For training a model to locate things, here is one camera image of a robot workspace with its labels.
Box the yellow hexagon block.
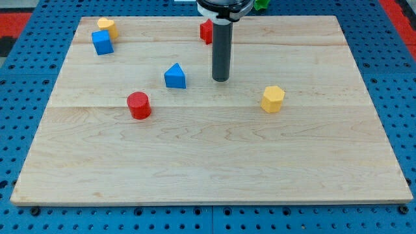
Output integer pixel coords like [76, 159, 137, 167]
[261, 86, 285, 113]

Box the black white robot arm flange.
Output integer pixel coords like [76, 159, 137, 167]
[196, 0, 254, 25]

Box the light wooden board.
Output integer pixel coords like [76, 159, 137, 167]
[10, 16, 413, 207]

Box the blue triangle block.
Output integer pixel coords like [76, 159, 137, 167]
[164, 63, 186, 89]

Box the red cylinder block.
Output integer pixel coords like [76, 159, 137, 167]
[127, 92, 151, 120]

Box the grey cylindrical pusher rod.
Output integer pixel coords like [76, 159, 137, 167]
[212, 23, 233, 82]

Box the red star block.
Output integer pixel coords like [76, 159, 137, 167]
[200, 19, 213, 45]

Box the green block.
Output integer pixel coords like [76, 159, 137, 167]
[253, 0, 270, 10]

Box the blue cube block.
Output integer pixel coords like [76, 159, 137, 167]
[92, 30, 114, 55]

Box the yellow heart block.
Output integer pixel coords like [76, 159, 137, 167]
[97, 17, 119, 39]

